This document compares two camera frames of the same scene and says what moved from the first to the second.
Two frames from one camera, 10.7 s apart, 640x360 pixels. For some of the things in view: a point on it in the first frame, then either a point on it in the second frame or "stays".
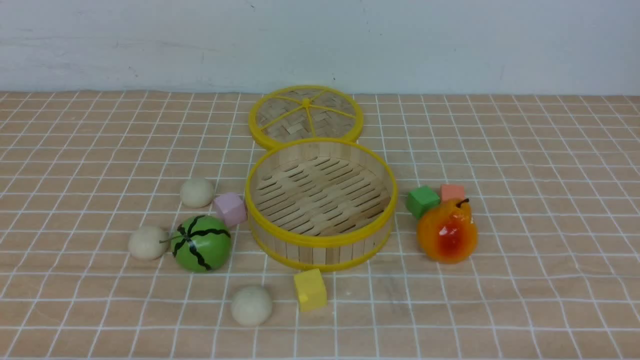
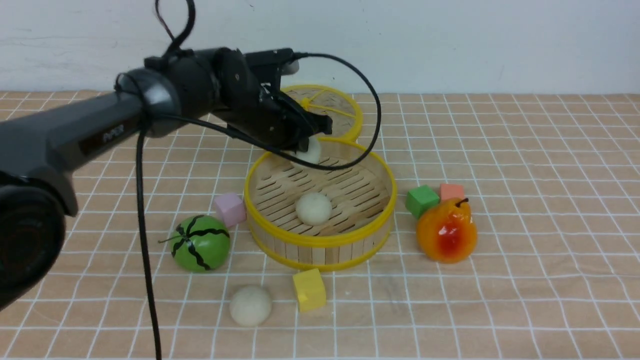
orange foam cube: x=451 y=191 stays
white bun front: x=251 y=306 stays
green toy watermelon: x=201 y=244 stays
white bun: x=144 y=243 -> x=313 y=153
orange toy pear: x=447 y=234 stays
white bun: x=197 y=193 -> x=313 y=209
